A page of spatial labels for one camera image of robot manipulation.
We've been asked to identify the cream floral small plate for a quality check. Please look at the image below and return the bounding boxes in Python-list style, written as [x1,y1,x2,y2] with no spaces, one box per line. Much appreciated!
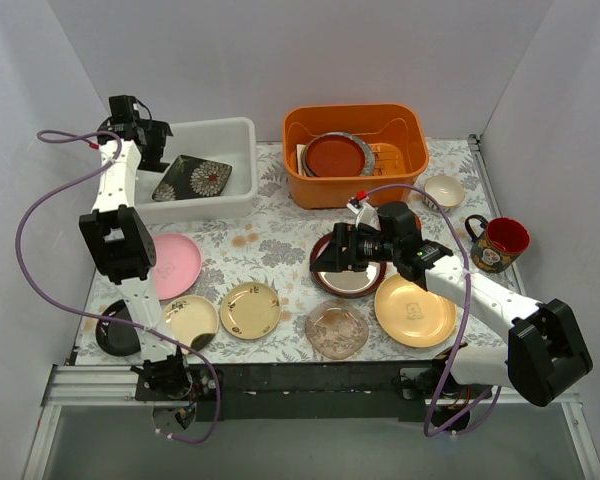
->
[220,282,281,340]

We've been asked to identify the black skull mug red inside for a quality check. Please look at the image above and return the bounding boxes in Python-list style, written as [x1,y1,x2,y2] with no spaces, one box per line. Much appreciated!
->
[464,214,531,274]

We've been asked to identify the pink glass square plate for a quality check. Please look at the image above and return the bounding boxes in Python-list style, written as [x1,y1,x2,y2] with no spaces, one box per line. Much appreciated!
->
[304,299,369,361]

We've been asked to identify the black round plate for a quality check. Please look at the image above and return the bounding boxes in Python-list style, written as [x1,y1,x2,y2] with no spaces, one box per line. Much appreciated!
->
[95,300,141,357]

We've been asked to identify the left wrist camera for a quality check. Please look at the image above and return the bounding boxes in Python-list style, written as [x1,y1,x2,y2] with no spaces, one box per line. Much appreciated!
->
[109,95,140,124]

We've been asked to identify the white patterned bowl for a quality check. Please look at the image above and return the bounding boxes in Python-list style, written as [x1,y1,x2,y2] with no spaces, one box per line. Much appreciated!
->
[423,175,466,211]

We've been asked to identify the floral table mat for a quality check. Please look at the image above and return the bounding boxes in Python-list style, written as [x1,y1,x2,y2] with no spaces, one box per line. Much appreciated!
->
[74,139,492,366]

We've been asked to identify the large yellow bear plate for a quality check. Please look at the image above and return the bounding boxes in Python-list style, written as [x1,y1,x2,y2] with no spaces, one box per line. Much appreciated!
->
[374,274,457,348]

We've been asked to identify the purple cable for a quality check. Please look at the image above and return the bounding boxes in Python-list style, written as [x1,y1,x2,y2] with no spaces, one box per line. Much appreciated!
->
[15,129,225,445]
[347,183,501,439]

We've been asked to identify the pink round plate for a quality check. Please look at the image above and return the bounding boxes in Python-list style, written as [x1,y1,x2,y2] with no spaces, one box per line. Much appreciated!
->
[153,233,202,301]

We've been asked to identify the red plate in orange bin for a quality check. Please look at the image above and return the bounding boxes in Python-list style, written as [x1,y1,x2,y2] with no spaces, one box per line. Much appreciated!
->
[300,132,376,178]

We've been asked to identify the small red saucer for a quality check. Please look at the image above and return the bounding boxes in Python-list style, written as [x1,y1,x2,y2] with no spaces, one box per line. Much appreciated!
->
[412,212,422,231]

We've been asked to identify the black square floral plate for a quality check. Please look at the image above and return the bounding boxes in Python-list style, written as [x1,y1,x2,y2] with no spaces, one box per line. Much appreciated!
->
[151,155,233,202]

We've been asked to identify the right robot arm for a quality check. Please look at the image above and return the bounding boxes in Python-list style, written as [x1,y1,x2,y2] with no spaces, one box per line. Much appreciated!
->
[310,223,593,407]

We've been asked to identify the red rimmed cream plate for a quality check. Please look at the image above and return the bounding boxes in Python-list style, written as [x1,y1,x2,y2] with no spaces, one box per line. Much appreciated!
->
[311,262,387,299]

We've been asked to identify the cream plate with dark patch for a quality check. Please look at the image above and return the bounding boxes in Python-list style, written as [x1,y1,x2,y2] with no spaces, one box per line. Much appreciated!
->
[164,295,219,351]

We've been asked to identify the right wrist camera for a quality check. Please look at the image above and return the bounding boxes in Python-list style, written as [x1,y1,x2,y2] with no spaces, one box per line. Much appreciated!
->
[377,201,422,250]

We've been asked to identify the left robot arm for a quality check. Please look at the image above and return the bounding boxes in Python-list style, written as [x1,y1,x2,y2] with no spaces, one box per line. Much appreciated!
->
[79,95,193,400]

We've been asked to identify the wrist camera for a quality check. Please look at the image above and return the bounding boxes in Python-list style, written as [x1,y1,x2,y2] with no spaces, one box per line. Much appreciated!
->
[109,95,140,124]
[377,201,422,250]

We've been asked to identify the orange plastic bin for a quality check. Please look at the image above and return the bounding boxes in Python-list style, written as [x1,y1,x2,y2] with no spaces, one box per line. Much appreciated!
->
[282,103,429,209]

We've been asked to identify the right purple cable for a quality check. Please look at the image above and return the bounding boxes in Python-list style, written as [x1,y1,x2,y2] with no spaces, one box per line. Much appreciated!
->
[347,183,501,439]

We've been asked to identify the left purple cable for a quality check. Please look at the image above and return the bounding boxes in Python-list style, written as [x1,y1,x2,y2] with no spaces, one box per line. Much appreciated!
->
[15,129,225,445]

